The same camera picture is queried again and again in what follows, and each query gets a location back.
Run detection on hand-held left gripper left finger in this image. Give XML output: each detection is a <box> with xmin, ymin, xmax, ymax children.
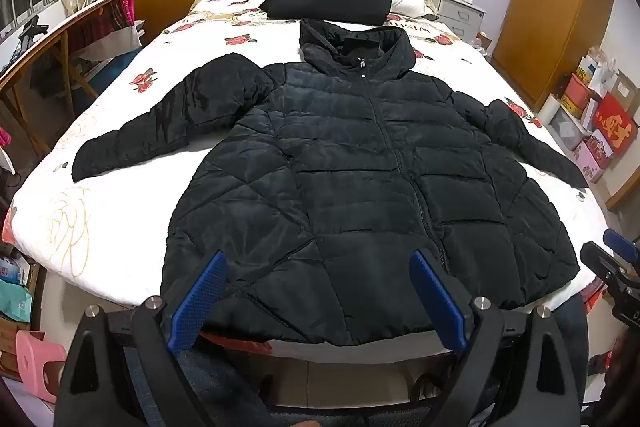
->
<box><xmin>52</xmin><ymin>250</ymin><xmax>230</xmax><ymax>427</ymax></box>

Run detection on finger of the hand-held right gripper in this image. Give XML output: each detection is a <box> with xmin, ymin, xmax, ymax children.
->
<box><xmin>579</xmin><ymin>241</ymin><xmax>640</xmax><ymax>329</ymax></box>
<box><xmin>602</xmin><ymin>228</ymin><xmax>640</xmax><ymax>264</ymax></box>

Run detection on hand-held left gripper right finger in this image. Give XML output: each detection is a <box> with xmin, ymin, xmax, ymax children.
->
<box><xmin>408</xmin><ymin>249</ymin><xmax>584</xmax><ymax>427</ymax></box>

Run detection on black hooded puffer jacket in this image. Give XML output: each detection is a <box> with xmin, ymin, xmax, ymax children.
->
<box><xmin>71</xmin><ymin>19</ymin><xmax>590</xmax><ymax>348</ymax></box>

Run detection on pink patterned box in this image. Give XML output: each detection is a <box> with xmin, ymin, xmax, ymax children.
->
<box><xmin>572</xmin><ymin>129</ymin><xmax>614</xmax><ymax>184</ymax></box>

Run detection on person's blue jeans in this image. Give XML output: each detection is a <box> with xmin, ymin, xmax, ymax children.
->
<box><xmin>125</xmin><ymin>293</ymin><xmax>592</xmax><ymax>427</ymax></box>

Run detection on white floral quilt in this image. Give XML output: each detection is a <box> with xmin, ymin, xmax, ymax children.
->
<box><xmin>2</xmin><ymin>0</ymin><xmax>608</xmax><ymax>314</ymax></box>

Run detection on red gift box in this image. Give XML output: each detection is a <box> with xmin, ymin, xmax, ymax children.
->
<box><xmin>590</xmin><ymin>94</ymin><xmax>639</xmax><ymax>148</ymax></box>

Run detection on clear plastic container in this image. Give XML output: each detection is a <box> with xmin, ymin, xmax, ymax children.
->
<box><xmin>540</xmin><ymin>94</ymin><xmax>587</xmax><ymax>151</ymax></box>

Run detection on orange box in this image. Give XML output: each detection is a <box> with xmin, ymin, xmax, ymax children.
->
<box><xmin>560</xmin><ymin>74</ymin><xmax>604</xmax><ymax>120</ymax></box>

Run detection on pink plastic stool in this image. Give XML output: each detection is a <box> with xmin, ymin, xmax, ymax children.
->
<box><xmin>15</xmin><ymin>330</ymin><xmax>69</xmax><ymax>404</ymax></box>

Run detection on teal packet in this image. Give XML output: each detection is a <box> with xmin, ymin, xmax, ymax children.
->
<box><xmin>0</xmin><ymin>256</ymin><xmax>34</xmax><ymax>324</ymax></box>

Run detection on plain wooden wardrobe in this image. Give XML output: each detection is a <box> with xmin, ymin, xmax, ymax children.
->
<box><xmin>492</xmin><ymin>0</ymin><xmax>619</xmax><ymax>112</ymax></box>

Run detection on white nightstand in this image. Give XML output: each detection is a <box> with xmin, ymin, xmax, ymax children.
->
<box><xmin>437</xmin><ymin>0</ymin><xmax>487</xmax><ymax>40</ymax></box>

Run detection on red plaid cloth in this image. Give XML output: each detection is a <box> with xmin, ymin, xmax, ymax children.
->
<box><xmin>67</xmin><ymin>0</ymin><xmax>146</xmax><ymax>64</ymax></box>

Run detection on black folded cloth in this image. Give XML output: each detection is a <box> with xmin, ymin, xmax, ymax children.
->
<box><xmin>260</xmin><ymin>0</ymin><xmax>394</xmax><ymax>26</ymax></box>

